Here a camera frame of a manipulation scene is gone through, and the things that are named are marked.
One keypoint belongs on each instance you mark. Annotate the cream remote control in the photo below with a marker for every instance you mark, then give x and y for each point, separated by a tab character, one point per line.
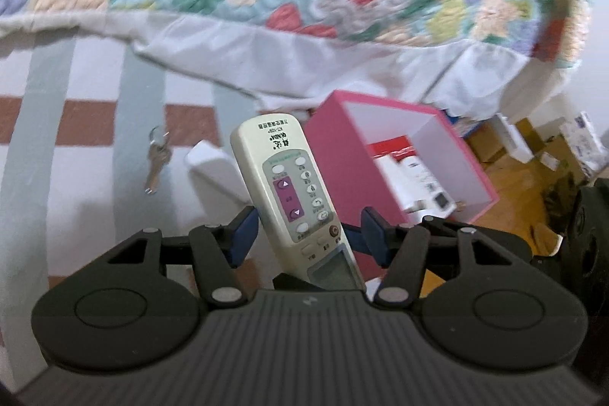
290	177

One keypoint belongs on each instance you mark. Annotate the white power bank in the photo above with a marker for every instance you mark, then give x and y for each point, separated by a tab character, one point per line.
409	182

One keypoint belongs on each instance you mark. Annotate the small white charger cube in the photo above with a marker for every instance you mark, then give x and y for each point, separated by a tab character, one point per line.
209	163

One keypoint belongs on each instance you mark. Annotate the white printed carton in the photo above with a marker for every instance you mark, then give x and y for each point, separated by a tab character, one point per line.
580	139

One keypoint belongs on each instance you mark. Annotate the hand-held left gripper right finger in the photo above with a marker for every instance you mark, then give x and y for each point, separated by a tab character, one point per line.
373	237

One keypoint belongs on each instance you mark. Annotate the striped blanket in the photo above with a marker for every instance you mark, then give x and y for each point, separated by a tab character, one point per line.
85	177

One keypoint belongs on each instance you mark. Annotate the white cardboard box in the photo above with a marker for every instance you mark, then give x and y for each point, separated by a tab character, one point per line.
511	139

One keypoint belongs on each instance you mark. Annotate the red and white pack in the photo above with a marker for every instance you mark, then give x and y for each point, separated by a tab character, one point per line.
388	147

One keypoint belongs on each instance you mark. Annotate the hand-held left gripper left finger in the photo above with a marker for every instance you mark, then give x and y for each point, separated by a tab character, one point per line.
245	237

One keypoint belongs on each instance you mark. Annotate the pink box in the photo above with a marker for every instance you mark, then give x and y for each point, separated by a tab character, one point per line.
333	135

